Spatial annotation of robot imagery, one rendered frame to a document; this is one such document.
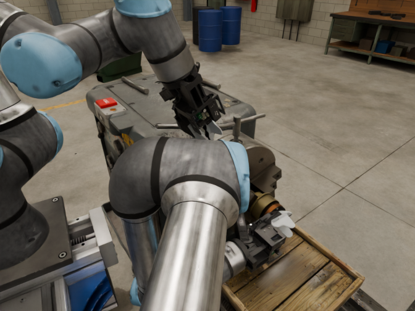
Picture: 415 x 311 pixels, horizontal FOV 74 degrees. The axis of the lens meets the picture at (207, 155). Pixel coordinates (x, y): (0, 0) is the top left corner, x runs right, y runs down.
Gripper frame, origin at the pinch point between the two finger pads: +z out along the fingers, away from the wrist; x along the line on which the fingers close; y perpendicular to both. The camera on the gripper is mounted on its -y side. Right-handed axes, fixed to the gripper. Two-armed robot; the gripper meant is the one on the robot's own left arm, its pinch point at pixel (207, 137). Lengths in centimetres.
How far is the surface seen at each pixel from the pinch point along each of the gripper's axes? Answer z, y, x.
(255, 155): 18.5, -0.2, 11.2
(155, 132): 4.4, -21.0, -6.2
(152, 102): 8.3, -42.2, 2.5
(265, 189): 26.5, 6.1, 7.0
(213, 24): 227, -514, 325
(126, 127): 1.9, -29.1, -11.5
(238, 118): 5.6, -3.7, 12.0
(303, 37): 385, -457, 553
